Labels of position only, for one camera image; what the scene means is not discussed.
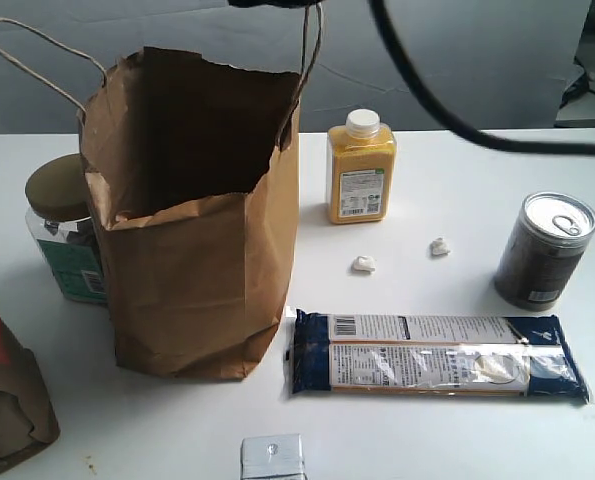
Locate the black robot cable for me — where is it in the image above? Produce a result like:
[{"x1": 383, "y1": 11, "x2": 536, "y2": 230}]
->
[{"x1": 368, "y1": 0, "x2": 595, "y2": 158}]

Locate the yellow grain bottle white cap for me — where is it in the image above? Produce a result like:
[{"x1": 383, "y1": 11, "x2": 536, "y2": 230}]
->
[{"x1": 325, "y1": 109, "x2": 397, "y2": 225}]

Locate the blue white noodle package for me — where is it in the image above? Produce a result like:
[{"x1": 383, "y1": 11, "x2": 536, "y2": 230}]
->
[{"x1": 288, "y1": 310, "x2": 590, "y2": 403}]

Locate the folded brown paper bag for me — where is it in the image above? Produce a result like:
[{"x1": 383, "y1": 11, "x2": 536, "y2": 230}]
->
[{"x1": 0, "y1": 318, "x2": 61, "y2": 474}]

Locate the silver metal block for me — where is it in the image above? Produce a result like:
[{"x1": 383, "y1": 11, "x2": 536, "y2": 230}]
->
[{"x1": 240, "y1": 434, "x2": 307, "y2": 480}]

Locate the white lump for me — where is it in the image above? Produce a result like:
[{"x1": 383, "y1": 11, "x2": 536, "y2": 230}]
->
[
  {"x1": 351, "y1": 255, "x2": 376, "y2": 274},
  {"x1": 429, "y1": 237, "x2": 451, "y2": 258}
]

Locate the open brown paper bag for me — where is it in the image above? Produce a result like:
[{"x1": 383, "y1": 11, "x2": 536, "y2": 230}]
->
[{"x1": 0, "y1": 0, "x2": 323, "y2": 383}]

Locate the clear jar with gold lid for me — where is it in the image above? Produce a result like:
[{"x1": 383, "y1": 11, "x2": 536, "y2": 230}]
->
[{"x1": 25, "y1": 154, "x2": 107, "y2": 304}]

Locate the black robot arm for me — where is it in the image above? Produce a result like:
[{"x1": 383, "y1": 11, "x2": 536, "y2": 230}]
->
[{"x1": 228, "y1": 0, "x2": 320, "y2": 9}]

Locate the dark tin can pull-tab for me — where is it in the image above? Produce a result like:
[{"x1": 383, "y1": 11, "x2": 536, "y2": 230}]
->
[{"x1": 493, "y1": 191, "x2": 595, "y2": 312}]

